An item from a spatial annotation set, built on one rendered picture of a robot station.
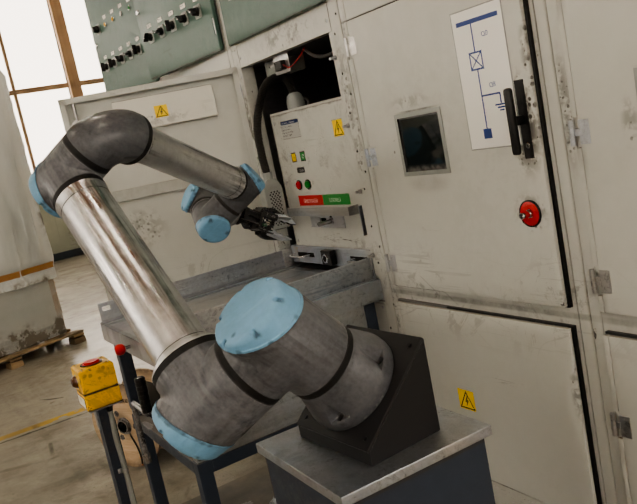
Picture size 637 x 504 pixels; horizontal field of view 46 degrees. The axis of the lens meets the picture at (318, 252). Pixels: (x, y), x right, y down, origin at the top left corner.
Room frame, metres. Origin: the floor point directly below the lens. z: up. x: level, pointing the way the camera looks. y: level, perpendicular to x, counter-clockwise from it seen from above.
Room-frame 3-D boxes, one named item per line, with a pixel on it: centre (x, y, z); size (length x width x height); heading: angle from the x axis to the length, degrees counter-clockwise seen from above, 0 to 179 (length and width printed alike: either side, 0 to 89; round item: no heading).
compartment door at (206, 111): (2.67, 0.46, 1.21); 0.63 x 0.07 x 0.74; 99
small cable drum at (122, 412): (3.25, 0.95, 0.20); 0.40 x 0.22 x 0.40; 59
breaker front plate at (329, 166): (2.42, -0.05, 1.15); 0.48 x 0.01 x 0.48; 30
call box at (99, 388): (1.65, 0.56, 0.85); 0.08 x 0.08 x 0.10; 30
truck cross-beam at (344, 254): (2.43, -0.06, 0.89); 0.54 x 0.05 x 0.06; 30
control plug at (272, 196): (2.57, 0.12, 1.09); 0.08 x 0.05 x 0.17; 120
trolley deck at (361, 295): (2.24, 0.28, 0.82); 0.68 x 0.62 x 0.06; 120
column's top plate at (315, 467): (1.30, -0.02, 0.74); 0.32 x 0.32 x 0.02; 28
